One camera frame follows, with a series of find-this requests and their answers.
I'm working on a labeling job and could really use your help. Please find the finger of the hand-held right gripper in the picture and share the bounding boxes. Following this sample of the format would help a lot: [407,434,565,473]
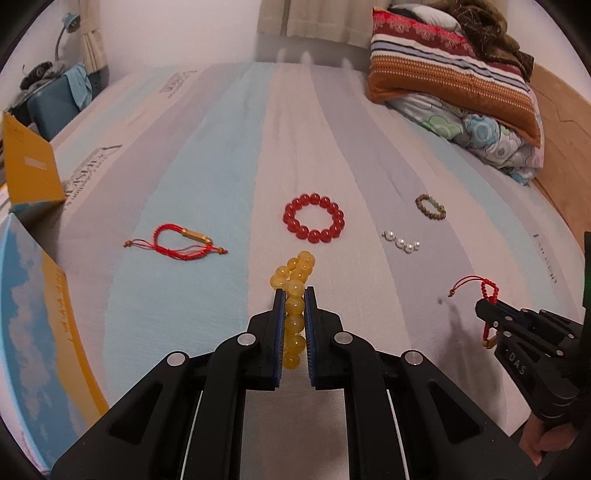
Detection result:
[493,329,548,398]
[475,298,527,334]

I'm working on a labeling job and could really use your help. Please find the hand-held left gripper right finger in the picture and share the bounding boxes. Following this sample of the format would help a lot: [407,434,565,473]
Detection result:
[305,286,539,480]

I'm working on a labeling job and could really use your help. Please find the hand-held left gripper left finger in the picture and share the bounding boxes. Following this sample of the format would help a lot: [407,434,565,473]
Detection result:
[51,287,284,480]

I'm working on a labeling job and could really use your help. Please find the yellow bead bracelet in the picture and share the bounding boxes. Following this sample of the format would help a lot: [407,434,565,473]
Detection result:
[270,250,315,370]

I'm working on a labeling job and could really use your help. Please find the red cord bracelet small beads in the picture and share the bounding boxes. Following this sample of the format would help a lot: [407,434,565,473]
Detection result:
[449,275,501,349]

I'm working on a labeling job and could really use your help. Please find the red bead bracelet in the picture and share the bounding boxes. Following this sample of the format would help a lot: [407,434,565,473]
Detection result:
[283,193,346,243]

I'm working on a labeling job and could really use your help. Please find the white pearl bracelet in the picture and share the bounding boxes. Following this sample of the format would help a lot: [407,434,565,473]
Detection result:
[381,230,423,254]

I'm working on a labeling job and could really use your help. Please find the red cord bracelet gold tube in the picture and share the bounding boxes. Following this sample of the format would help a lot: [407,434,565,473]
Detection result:
[124,224,228,260]

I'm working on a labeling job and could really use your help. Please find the brown green bead bracelet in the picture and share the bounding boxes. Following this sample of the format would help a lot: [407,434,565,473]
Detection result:
[414,194,447,221]

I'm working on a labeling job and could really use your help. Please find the blue and yellow cardboard box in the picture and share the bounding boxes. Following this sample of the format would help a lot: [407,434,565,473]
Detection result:
[0,111,110,472]

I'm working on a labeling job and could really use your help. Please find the person's right hand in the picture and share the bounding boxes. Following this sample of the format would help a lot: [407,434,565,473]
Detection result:
[518,410,583,468]

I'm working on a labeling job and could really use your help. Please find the floral quilt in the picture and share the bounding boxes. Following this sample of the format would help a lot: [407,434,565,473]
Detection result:
[387,90,546,186]

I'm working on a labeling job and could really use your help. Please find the striped red orange pillow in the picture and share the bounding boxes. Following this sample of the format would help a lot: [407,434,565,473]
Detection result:
[367,7,543,148]

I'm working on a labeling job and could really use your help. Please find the brown fuzzy blanket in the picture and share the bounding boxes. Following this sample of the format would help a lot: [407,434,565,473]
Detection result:
[441,0,536,80]

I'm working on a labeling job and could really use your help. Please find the white pillow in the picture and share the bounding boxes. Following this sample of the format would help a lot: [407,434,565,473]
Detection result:
[406,4,457,32]

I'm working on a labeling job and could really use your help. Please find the teal cloth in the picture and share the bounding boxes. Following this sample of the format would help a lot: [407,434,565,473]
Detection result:
[64,64,94,112]

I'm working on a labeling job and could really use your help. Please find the blue suitcase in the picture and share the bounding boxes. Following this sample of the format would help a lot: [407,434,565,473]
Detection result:
[27,73,101,142]

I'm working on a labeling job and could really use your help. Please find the tied beige curtain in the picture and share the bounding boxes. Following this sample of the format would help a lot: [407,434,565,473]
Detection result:
[76,0,110,73]

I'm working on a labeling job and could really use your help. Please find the dark clothes pile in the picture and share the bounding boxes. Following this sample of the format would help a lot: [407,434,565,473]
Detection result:
[19,60,71,92]

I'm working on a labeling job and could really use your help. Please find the blue desk lamp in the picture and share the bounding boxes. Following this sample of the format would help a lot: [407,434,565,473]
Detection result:
[54,12,83,63]

